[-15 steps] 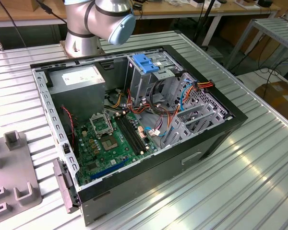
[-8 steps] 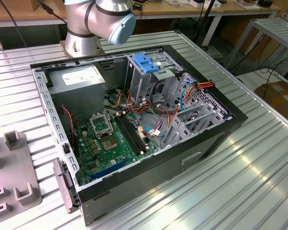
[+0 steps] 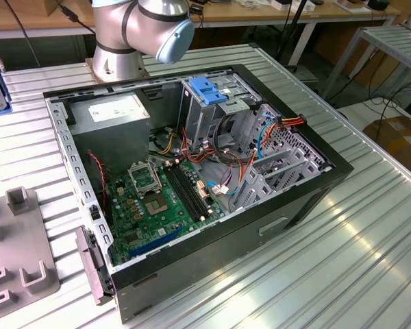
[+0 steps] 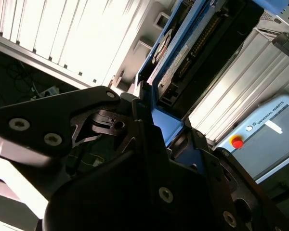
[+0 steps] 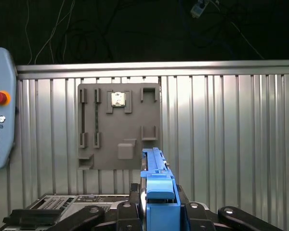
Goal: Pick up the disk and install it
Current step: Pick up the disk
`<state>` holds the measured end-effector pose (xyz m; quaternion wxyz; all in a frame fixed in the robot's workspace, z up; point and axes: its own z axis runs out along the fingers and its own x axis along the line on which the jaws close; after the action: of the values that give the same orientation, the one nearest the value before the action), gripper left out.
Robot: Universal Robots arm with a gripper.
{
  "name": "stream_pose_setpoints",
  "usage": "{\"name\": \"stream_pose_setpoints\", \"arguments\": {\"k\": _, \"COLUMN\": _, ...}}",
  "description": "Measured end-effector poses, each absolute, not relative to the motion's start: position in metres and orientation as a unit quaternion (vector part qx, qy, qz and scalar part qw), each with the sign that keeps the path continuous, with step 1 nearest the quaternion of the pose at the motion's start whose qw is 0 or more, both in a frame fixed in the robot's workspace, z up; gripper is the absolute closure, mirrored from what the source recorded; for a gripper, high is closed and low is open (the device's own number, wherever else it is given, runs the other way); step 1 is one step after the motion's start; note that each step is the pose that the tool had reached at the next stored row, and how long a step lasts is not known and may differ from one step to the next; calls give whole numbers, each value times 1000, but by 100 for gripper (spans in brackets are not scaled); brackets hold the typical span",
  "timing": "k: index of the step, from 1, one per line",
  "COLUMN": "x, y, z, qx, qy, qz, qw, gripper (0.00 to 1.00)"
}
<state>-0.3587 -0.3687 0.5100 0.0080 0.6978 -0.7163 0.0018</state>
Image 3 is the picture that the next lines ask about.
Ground grey metal disk bay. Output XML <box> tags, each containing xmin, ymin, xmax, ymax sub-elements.
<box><xmin>227</xmin><ymin>102</ymin><xmax>333</xmax><ymax>213</ymax></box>

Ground grey case handle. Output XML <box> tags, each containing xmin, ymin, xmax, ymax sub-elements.
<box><xmin>75</xmin><ymin>226</ymin><xmax>116</xmax><ymax>306</ymax></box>

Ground grey parts rack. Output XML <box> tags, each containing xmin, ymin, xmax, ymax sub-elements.
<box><xmin>0</xmin><ymin>186</ymin><xmax>61</xmax><ymax>306</ymax></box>

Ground red orange yellow power wire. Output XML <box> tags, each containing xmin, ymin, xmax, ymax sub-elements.
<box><xmin>256</xmin><ymin>114</ymin><xmax>309</xmax><ymax>162</ymax></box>

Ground black cable bundle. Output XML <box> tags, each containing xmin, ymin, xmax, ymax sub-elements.
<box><xmin>212</xmin><ymin>112</ymin><xmax>258</xmax><ymax>165</ymax></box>

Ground grey metal drive cage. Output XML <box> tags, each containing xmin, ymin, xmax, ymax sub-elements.
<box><xmin>177</xmin><ymin>70</ymin><xmax>264</xmax><ymax>151</ymax></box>

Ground cardboard box with label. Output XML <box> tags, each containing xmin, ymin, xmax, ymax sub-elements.
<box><xmin>362</xmin><ymin>115</ymin><xmax>411</xmax><ymax>172</ymax></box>

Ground red orange wire bundle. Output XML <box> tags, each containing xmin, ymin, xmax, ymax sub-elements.
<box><xmin>179</xmin><ymin>126</ymin><xmax>258</xmax><ymax>172</ymax></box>

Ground white plug wire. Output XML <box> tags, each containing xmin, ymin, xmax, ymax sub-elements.
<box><xmin>214</xmin><ymin>167</ymin><xmax>236</xmax><ymax>196</ymax></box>

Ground CPU socket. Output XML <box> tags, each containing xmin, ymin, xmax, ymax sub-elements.
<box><xmin>143</xmin><ymin>193</ymin><xmax>171</xmax><ymax>217</ymax></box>

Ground blue expansion slot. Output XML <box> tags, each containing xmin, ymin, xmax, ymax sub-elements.
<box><xmin>128</xmin><ymin>224</ymin><xmax>185</xmax><ymax>258</ymax></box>

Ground blue plastic cage latch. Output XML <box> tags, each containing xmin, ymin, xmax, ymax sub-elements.
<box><xmin>188</xmin><ymin>77</ymin><xmax>229</xmax><ymax>107</ymax></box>

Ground blue data wire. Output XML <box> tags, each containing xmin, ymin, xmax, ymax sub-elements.
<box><xmin>205</xmin><ymin>118</ymin><xmax>278</xmax><ymax>196</ymax></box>

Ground black PC case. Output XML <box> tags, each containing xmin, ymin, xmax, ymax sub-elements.
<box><xmin>42</xmin><ymin>63</ymin><xmax>354</xmax><ymax>325</ymax></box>

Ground wooden desk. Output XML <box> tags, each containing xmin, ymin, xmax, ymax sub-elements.
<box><xmin>0</xmin><ymin>0</ymin><xmax>401</xmax><ymax>40</ymax></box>

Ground yellow black wire bundle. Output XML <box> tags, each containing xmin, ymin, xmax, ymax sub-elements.
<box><xmin>152</xmin><ymin>126</ymin><xmax>179</xmax><ymax>155</ymax></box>

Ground black RAM slot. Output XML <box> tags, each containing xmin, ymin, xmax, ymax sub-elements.
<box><xmin>162</xmin><ymin>164</ymin><xmax>199</xmax><ymax>223</ymax></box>
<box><xmin>174</xmin><ymin>161</ymin><xmax>212</xmax><ymax>217</ymax></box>
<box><xmin>171</xmin><ymin>162</ymin><xmax>207</xmax><ymax>219</ymax></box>
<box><xmin>166</xmin><ymin>163</ymin><xmax>203</xmax><ymax>221</ymax></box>

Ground metal socket cover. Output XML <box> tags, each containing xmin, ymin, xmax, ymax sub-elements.
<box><xmin>127</xmin><ymin>159</ymin><xmax>163</xmax><ymax>199</ymax></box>

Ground grey power supply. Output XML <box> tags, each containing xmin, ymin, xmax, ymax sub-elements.
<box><xmin>66</xmin><ymin>91</ymin><xmax>152</xmax><ymax>175</ymax></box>

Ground green motherboard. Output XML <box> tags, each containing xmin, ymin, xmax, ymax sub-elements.
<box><xmin>104</xmin><ymin>159</ymin><xmax>227</xmax><ymax>265</ymax></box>

